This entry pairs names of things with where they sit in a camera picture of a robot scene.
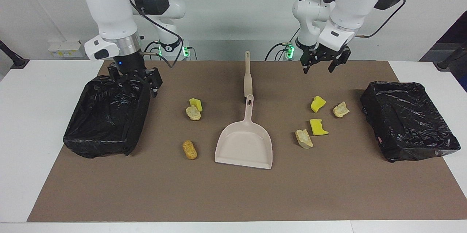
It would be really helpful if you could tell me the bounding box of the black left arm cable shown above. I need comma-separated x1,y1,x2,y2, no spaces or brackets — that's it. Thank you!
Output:
356,0,406,39

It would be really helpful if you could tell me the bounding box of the pale layered rock piece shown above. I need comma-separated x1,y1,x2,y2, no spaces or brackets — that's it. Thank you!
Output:
295,129,313,149

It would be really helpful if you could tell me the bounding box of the bin with black bag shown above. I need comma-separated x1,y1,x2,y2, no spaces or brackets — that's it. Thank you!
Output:
63,75,151,159
360,81,461,163

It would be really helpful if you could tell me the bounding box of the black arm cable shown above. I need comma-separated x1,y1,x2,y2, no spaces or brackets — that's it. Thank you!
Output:
356,0,406,39
125,0,184,69

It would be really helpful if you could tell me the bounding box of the orange-brown nugget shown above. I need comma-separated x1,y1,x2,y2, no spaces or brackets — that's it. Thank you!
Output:
182,140,198,160

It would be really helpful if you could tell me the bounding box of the dark side panel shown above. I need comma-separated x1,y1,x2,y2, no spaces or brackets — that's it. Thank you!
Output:
420,10,467,93

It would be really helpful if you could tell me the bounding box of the brown table mat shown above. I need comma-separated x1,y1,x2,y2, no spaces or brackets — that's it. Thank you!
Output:
27,60,467,222

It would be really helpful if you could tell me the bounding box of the black clamp stand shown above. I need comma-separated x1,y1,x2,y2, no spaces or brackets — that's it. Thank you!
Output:
433,41,467,71
0,40,30,70

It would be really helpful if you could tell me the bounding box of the beige brush with black bristles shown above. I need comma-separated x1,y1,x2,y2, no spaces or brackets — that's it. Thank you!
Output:
243,51,253,98

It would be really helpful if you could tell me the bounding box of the black base cable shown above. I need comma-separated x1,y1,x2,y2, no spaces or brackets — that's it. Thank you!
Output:
142,41,161,61
265,42,292,61

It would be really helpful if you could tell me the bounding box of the notched yellow sponge piece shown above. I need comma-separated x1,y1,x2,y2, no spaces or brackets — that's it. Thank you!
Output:
309,119,329,136

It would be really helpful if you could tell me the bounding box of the white wall socket box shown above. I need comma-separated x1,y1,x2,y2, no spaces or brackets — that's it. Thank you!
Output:
48,40,88,58

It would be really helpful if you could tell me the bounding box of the beige plastic dustpan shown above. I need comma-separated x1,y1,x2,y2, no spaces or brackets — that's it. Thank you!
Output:
215,94,273,170

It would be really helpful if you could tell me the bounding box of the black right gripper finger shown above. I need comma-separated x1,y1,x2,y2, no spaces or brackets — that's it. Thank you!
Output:
119,79,132,96
149,67,163,98

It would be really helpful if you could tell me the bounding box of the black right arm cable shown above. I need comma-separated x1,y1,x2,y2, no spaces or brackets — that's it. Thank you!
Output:
125,0,184,69

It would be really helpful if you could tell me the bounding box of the rounded yellow sponge piece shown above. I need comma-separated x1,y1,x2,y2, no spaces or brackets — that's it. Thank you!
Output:
310,96,327,113

